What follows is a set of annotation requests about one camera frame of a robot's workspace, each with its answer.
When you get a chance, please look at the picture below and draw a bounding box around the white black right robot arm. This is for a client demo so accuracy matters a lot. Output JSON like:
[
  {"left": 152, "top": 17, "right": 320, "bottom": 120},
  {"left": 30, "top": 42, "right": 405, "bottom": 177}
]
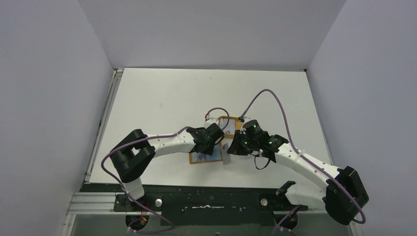
[{"left": 227, "top": 119, "right": 369, "bottom": 225}]

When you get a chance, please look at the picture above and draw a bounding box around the silver credit card stack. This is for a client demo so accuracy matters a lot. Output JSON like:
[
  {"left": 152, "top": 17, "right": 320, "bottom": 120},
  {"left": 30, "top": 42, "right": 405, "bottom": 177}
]
[{"left": 219, "top": 118, "right": 236, "bottom": 135}]

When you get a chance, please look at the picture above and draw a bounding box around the aluminium frame rail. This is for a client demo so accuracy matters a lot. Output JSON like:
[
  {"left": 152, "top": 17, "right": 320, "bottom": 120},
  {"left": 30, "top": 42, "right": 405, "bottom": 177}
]
[{"left": 66, "top": 192, "right": 357, "bottom": 216}]

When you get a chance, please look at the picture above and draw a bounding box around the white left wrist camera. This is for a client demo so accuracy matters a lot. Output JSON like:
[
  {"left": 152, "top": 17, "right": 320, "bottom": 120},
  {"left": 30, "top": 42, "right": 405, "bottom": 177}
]
[{"left": 203, "top": 118, "right": 219, "bottom": 128}]

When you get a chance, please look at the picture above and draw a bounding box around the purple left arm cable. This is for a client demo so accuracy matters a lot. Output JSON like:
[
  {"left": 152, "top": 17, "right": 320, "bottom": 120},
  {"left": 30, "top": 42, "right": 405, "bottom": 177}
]
[{"left": 100, "top": 107, "right": 230, "bottom": 235}]

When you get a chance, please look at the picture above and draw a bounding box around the yellow leather card holder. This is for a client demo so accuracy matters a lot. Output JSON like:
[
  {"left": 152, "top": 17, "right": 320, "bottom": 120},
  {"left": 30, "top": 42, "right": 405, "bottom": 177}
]
[{"left": 189, "top": 143, "right": 224, "bottom": 164}]

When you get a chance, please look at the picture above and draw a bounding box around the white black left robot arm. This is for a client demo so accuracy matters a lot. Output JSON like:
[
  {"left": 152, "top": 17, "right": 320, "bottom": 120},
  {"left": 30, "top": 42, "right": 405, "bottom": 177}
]
[{"left": 102, "top": 123, "right": 224, "bottom": 211}]

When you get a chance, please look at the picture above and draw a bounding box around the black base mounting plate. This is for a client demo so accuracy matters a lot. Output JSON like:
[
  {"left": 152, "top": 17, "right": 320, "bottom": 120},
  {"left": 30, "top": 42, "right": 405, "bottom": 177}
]
[{"left": 107, "top": 184, "right": 308, "bottom": 227}]

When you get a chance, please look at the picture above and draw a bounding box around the black loop cable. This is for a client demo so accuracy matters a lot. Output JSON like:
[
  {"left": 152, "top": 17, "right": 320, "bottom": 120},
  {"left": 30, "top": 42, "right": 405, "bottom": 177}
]
[{"left": 253, "top": 155, "right": 271, "bottom": 170}]

